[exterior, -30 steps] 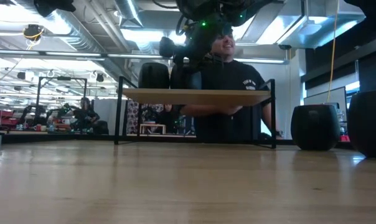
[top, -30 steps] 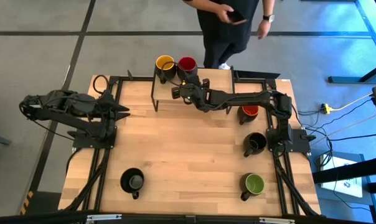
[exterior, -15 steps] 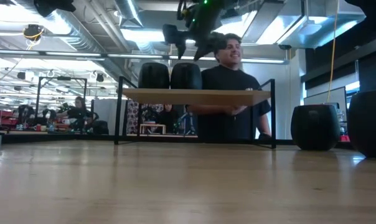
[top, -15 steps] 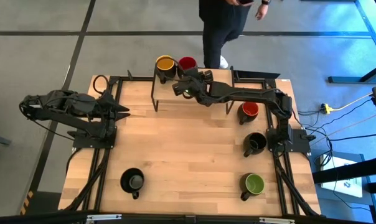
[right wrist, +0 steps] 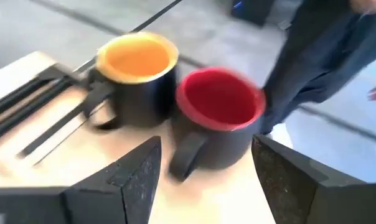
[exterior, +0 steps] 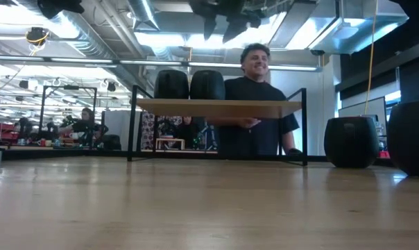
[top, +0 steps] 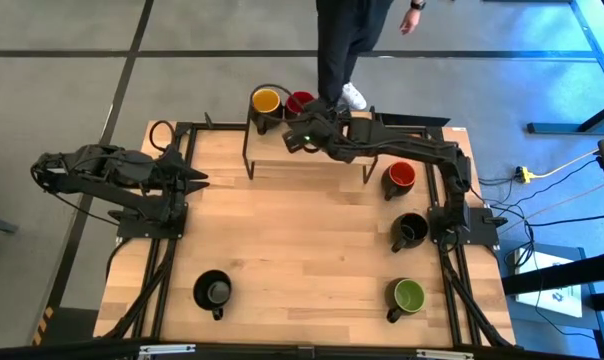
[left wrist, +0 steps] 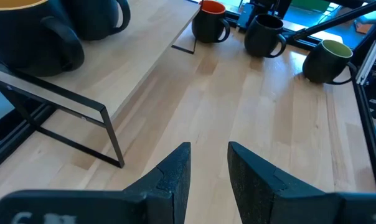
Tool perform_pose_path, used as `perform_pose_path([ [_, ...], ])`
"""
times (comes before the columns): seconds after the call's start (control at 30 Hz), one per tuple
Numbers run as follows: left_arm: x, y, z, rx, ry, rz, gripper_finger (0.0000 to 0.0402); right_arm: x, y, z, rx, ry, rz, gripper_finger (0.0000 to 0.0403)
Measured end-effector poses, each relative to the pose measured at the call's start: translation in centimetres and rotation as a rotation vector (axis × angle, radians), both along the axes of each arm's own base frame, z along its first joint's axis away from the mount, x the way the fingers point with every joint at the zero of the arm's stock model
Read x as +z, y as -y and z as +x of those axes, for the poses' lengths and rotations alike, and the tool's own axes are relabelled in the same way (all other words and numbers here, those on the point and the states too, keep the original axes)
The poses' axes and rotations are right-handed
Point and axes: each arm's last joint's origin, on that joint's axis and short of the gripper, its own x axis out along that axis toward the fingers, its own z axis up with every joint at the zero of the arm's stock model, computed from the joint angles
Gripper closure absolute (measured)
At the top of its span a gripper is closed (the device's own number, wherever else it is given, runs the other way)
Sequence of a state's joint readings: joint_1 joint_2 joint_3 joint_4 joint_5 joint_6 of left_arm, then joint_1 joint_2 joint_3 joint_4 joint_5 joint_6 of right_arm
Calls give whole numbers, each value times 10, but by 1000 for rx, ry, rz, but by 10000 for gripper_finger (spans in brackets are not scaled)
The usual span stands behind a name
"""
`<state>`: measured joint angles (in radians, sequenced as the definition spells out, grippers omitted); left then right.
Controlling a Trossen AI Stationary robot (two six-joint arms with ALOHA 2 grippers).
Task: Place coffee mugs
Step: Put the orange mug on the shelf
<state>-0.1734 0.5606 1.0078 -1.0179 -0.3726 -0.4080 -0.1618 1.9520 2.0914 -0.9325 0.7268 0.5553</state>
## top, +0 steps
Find black mug grey inside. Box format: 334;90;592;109
192;269;233;322

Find person's hand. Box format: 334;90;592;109
399;6;423;36

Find black triangular panel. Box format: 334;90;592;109
376;112;452;129

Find silver aluminium bracket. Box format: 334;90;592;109
415;348;476;360
138;343;197;357

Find black mug green inside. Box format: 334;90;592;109
384;277;426;324

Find wooden shelf riser black legs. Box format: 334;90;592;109
241;105;381;185

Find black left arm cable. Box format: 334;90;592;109
148;119;177;154

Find person's white shoe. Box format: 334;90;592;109
337;82;369;112

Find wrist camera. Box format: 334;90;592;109
281;127;308;154
110;149;156;186

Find black floor cable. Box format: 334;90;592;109
476;157;603;207
499;212;604;266

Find black aluminium table frame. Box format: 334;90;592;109
94;112;518;360

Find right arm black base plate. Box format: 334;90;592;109
428;205;508;247

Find black mug orange inside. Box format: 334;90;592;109
380;160;417;202

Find black desk beam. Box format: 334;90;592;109
501;249;604;297

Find hazard striped floor plate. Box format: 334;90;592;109
30;305;101;347

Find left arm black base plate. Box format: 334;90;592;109
116;199;189;240

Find blue-lit desk frame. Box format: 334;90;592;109
525;0;604;135

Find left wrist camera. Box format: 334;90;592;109
110;149;156;186

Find white box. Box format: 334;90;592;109
513;246;585;320

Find yellow floor cable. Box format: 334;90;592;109
530;148;602;180

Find beige floor cable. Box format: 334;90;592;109
496;172;604;236

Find black mug yellow inside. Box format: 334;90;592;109
250;88;285;135

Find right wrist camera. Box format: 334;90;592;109
281;127;308;154

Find black mug dark red inside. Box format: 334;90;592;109
284;90;317;121

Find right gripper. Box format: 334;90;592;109
301;98;357;157

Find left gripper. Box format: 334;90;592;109
151;144;211;199

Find person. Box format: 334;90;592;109
315;0;428;112

